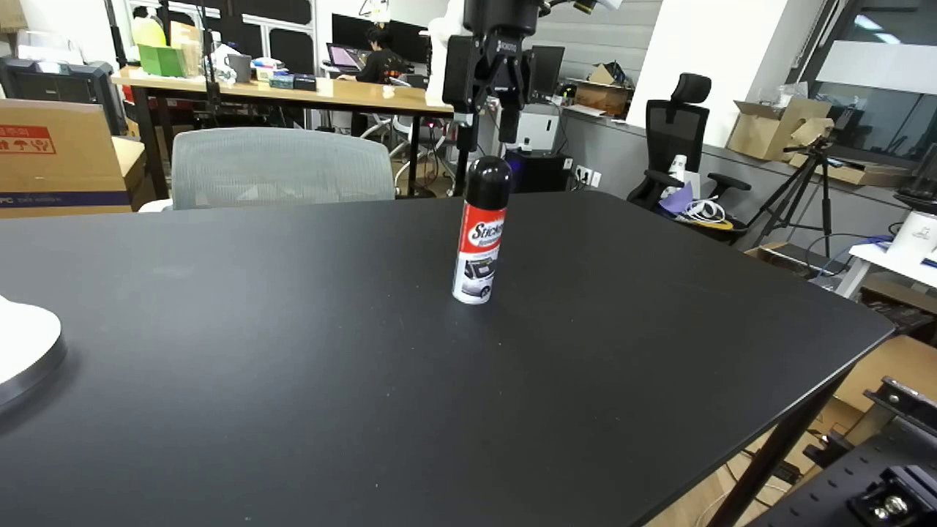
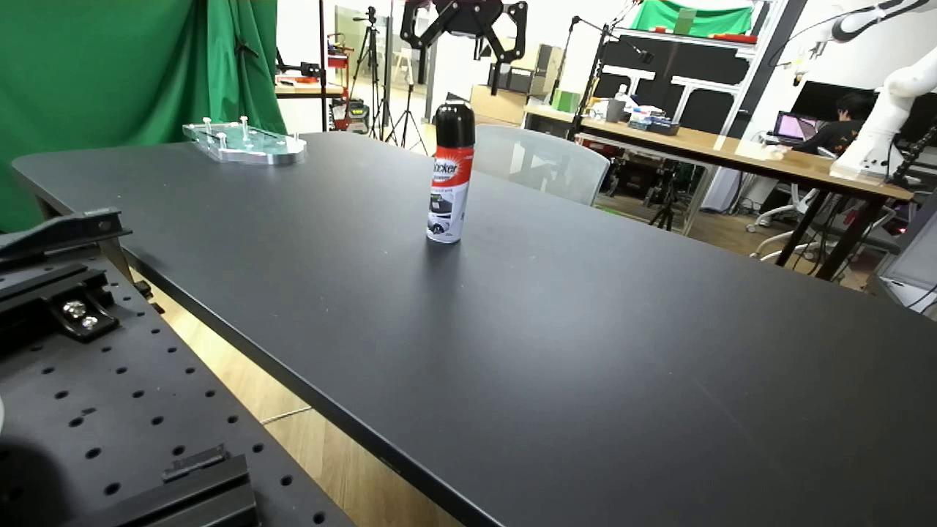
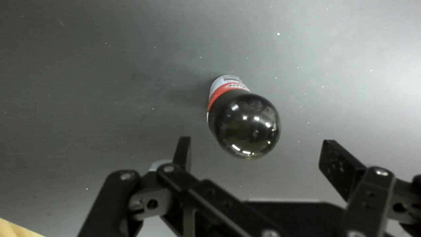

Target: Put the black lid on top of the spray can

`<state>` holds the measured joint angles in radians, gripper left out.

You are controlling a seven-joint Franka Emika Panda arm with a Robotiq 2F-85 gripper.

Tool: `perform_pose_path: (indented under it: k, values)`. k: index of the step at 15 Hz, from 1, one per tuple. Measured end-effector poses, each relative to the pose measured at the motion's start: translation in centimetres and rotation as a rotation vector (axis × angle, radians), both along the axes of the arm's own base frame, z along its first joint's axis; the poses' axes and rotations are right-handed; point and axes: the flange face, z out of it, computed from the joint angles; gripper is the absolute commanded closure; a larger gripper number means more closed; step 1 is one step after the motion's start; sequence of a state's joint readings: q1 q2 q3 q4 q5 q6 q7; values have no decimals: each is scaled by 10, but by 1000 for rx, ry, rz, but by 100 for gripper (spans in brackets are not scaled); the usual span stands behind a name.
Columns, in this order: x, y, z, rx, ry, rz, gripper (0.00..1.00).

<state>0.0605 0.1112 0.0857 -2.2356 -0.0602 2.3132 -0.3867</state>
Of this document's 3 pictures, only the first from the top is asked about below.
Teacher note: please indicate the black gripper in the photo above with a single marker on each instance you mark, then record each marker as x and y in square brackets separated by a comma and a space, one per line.
[502, 16]

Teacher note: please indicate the long wooden desk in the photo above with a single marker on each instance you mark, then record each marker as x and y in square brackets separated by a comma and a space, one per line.
[369, 95]

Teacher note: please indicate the cardboard box with red label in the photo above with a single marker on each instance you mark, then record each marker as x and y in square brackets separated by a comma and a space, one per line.
[69, 157]

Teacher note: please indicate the black table leg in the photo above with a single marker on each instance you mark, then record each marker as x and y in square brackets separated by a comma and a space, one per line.
[772, 458]

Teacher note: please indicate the white drawer cabinet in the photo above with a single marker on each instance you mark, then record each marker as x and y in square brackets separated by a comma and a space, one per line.
[536, 127]

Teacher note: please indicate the clear acrylic plate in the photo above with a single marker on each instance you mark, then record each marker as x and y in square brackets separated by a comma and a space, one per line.
[19, 340]

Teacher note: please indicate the brown cardboard box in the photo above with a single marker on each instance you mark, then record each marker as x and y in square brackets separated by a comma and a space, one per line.
[602, 98]

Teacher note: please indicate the black metal mounting bracket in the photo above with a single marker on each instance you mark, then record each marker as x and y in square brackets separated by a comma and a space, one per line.
[909, 401]

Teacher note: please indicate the open laptop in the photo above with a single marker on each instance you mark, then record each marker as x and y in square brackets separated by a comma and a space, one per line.
[346, 60]

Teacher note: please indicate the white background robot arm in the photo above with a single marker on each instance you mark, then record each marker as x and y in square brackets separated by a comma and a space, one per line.
[439, 31]

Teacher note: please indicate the red white spray can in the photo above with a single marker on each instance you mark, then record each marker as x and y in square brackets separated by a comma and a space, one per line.
[479, 253]

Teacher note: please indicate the black clamp with silver screws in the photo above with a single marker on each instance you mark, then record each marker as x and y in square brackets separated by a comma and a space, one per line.
[893, 498]

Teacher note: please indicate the white cabinet with black panels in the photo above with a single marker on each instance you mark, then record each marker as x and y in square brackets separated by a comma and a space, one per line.
[283, 38]

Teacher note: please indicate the large cardboard box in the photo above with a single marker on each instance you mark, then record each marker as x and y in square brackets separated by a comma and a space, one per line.
[896, 370]

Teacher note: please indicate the black computer monitor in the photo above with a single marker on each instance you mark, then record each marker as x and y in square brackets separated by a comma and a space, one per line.
[406, 41]

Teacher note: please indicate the black office chair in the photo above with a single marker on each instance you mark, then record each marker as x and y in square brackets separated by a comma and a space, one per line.
[674, 125]

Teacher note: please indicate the white bottle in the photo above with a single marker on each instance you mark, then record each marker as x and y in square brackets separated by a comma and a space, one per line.
[678, 171]

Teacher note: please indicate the green box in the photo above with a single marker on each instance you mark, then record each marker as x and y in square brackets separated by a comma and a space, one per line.
[163, 60]

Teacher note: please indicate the black equipment case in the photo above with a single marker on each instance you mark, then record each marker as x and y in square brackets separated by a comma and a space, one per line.
[49, 81]

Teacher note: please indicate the black round lid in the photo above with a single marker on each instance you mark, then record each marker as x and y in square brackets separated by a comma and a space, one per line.
[488, 182]

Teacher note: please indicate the flat cardboard box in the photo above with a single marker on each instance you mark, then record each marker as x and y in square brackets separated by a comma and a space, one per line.
[867, 171]

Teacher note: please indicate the open cardboard box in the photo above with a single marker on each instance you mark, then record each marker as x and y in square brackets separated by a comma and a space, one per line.
[765, 132]

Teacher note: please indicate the tall black tripod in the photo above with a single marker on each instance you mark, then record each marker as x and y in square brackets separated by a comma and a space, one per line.
[817, 148]

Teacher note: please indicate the white side table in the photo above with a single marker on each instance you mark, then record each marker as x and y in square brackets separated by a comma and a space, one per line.
[896, 259]

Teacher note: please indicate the small black monitor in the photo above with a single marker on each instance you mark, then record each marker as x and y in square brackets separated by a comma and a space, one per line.
[548, 70]

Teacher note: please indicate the black perforated breadboard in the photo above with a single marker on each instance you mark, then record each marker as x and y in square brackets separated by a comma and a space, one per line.
[830, 486]

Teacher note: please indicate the grey office chair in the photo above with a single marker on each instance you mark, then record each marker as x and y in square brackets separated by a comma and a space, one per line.
[283, 167]

